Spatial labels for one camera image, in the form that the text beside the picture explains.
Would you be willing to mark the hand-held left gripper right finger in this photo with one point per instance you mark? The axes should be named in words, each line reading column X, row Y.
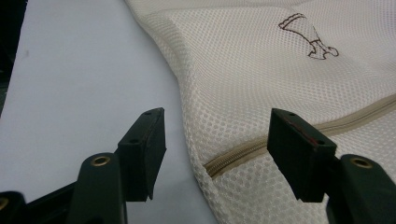
column 295, row 155

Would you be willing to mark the cream mesh laundry bag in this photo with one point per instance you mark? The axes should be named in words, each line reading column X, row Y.
column 249, row 81

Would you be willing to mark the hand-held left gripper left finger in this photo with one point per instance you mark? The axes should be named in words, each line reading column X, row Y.
column 143, row 155

